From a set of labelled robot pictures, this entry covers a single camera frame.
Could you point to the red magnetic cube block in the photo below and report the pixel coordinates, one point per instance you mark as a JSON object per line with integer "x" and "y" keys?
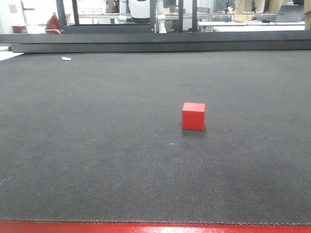
{"x": 193, "y": 116}

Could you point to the dark grey table mat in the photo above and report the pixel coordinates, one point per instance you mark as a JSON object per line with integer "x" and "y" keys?
{"x": 99, "y": 138}

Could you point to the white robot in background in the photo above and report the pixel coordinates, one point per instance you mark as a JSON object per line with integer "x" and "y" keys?
{"x": 141, "y": 13}

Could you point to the small white paper scrap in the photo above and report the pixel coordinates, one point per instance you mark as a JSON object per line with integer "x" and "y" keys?
{"x": 66, "y": 58}

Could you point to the red bag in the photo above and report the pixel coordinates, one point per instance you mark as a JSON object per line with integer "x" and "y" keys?
{"x": 52, "y": 26}

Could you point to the red box on shelf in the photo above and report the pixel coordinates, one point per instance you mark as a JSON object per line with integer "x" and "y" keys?
{"x": 19, "y": 29}

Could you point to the grey laptop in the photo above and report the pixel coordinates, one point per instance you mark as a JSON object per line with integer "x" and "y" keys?
{"x": 290, "y": 13}

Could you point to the white lab table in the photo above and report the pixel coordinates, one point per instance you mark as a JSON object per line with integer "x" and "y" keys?
{"x": 250, "y": 26}

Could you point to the red metal table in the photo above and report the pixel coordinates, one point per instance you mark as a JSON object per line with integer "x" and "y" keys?
{"x": 79, "y": 227}

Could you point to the black metal frame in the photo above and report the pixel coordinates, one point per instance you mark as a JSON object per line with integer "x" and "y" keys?
{"x": 111, "y": 16}

